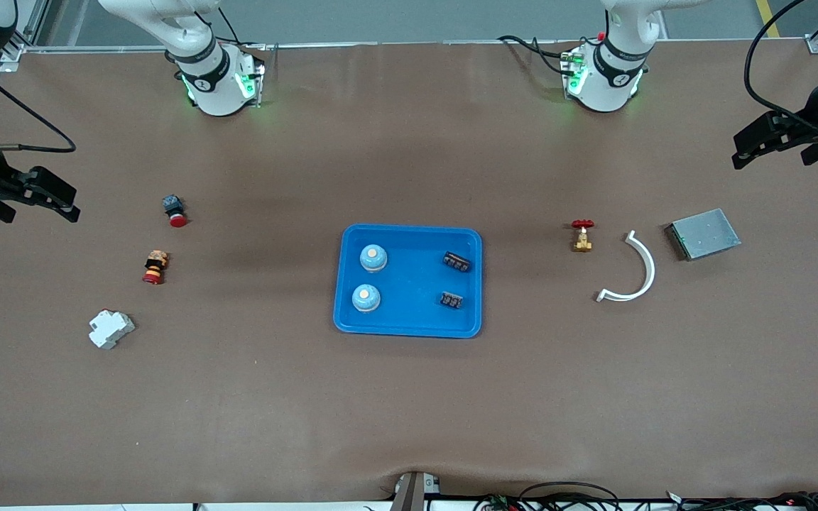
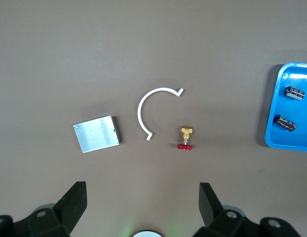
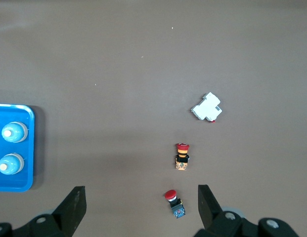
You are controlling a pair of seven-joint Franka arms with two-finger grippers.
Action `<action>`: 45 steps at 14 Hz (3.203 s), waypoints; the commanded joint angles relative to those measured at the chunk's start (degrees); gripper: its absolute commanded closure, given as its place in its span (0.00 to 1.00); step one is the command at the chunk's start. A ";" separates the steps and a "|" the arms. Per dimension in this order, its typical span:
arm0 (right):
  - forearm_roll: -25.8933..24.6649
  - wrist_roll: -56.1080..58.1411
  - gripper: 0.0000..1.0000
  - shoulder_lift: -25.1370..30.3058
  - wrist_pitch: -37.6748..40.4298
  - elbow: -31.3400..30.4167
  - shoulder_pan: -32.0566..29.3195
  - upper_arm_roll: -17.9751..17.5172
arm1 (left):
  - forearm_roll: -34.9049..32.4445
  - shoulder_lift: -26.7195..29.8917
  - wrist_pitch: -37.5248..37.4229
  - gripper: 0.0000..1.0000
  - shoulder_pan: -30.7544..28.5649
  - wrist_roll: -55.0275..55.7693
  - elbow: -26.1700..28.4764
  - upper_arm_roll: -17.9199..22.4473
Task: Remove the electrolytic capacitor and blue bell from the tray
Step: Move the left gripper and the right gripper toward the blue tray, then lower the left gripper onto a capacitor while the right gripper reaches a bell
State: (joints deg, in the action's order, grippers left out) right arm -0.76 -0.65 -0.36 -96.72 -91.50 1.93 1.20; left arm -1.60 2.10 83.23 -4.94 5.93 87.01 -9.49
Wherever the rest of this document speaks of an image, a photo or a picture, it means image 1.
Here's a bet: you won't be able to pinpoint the white curved plastic arc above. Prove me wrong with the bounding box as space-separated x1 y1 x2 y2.
596 230 657 304

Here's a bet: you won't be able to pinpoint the black cable at arm base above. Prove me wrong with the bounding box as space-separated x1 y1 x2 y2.
497 34 574 76

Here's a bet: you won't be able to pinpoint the black looped cable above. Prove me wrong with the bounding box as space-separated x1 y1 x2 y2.
518 480 623 511

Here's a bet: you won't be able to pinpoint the grey metal box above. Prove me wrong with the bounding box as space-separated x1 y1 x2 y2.
665 208 743 262

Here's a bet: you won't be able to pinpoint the red yellow emergency stop button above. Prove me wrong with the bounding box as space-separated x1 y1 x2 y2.
142 250 170 286

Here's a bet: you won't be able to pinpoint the red button with dark body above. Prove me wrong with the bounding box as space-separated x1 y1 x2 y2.
162 195 189 229

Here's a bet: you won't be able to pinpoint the metal table edge bracket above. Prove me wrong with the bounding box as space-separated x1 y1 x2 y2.
391 471 442 511

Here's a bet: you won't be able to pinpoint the white circuit breaker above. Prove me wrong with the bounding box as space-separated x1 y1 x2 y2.
88 309 136 351

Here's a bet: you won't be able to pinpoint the brown table mat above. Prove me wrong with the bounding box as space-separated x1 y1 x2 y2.
0 39 818 507

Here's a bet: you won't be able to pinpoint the light blue call bell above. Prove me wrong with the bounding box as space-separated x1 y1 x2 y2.
351 284 382 314
359 243 389 274

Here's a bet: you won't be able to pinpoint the blue plastic tray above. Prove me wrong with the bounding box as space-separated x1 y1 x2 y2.
333 224 484 339

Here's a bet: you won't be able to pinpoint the tangled coloured wires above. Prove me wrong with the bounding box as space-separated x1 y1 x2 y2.
665 490 818 511

